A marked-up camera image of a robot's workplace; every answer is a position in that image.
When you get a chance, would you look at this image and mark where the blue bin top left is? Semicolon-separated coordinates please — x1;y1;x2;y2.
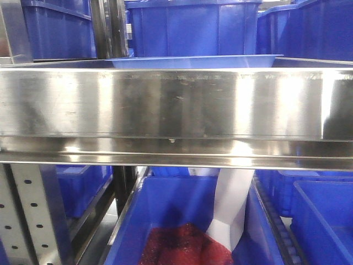
21;1;97;60

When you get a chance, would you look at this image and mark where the blue bin lower left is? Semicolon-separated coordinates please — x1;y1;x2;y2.
56;165;113;218

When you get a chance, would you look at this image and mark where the blue bin top centre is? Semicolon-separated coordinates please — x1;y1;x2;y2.
126;1;262;57

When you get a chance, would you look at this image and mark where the blue bin lower right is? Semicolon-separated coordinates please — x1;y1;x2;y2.
255;169;352;264

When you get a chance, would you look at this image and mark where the blue plastic tray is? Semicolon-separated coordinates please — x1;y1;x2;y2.
107;54;278;69

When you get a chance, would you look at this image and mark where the blue bin lower centre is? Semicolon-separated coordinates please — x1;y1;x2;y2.
105;175;284;264

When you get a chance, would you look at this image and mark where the black shelf post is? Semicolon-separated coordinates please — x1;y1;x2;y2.
90;0;128;59

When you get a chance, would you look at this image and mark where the blue bin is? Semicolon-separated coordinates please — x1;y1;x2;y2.
126;1;262;57
256;1;352;61
255;169;352;264
56;165;113;218
21;1;97;60
105;175;284;264

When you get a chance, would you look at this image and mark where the perforated grey shelf upright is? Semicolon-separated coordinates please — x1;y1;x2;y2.
1;163;75;264

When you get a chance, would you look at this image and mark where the blue bin top right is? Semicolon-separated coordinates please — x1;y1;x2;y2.
256;1;352;61

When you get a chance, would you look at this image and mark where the stainless steel shelf rail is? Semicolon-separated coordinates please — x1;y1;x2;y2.
1;58;352;171

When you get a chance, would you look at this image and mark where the red mesh bag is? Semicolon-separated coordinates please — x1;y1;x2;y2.
138;223;234;264

